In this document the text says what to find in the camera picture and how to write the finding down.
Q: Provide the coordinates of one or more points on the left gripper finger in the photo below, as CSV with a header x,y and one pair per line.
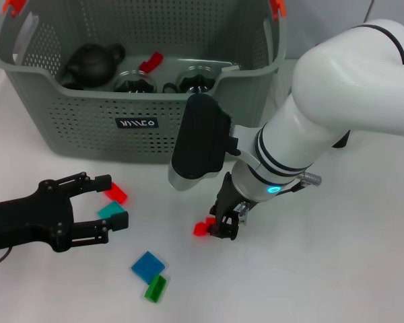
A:
x,y
102,182
120,221

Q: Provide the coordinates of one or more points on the red stepped toy brick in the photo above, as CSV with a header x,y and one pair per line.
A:
x,y
200,229

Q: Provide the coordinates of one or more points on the dark clay teapot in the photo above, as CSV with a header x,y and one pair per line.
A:
x,y
91,64

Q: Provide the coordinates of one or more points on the dark red toy brick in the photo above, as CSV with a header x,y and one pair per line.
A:
x,y
151,62

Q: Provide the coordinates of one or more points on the green toy brick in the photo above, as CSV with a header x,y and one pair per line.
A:
x,y
156,288

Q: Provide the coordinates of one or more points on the blue toy brick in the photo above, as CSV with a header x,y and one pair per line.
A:
x,y
148,266

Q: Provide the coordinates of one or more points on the bright red toy brick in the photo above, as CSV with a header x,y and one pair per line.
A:
x,y
118,195

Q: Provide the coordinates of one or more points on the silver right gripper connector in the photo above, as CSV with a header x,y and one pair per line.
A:
x,y
243,212

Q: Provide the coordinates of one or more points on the grey perforated storage bin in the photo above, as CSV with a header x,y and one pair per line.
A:
x,y
87,141

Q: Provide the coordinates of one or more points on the glass teacup black holder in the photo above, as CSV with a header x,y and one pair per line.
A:
x,y
195,80
134,82

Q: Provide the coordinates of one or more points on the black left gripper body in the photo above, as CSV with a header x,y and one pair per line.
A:
x,y
27,222

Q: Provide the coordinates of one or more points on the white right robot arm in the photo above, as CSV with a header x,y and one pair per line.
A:
x,y
340,84

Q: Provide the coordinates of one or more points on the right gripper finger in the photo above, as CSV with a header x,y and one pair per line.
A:
x,y
227,227

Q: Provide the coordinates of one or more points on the teal toy brick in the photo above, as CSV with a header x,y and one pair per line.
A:
x,y
111,209

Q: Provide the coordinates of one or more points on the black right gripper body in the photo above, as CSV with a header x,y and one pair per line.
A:
x,y
229,198

